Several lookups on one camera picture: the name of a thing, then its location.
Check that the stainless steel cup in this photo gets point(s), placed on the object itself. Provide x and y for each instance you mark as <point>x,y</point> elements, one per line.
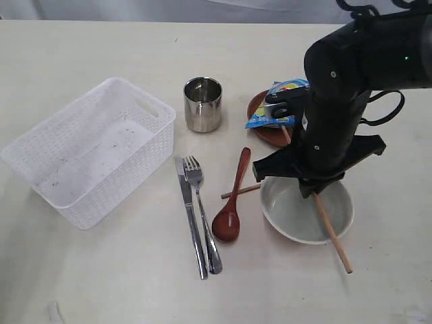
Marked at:
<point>202,104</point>

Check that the brown round plate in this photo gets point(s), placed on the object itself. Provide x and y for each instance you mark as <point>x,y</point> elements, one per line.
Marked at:
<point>272,136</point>

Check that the pale green ceramic bowl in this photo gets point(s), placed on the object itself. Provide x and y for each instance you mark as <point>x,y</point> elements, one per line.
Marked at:
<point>270,196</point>

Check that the grey backdrop curtain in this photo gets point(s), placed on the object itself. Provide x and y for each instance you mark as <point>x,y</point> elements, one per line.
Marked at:
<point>254,12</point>

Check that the blue chips bag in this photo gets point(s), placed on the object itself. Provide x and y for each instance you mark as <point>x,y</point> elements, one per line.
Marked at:
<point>261,119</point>

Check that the steel table knife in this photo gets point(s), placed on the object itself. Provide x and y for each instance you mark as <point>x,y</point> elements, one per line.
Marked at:
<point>187,198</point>

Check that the steel fork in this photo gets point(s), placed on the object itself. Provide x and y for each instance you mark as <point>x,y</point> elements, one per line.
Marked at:
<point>194,176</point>

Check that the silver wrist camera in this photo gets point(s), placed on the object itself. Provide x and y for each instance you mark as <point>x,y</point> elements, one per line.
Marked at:
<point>286,103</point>

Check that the brown wooden spoon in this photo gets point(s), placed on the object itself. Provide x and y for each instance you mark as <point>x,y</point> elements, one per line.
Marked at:
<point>226,224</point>

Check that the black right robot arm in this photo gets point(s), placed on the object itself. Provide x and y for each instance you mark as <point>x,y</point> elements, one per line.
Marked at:
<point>370,57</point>

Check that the white plastic woven basket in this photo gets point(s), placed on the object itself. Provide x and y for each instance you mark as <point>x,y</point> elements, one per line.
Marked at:
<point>88,157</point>

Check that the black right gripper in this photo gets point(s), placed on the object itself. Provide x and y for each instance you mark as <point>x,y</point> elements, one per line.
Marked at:
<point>287,162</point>

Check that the wooden chopstick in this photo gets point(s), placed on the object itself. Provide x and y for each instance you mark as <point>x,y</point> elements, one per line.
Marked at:
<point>332,233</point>
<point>242,191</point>

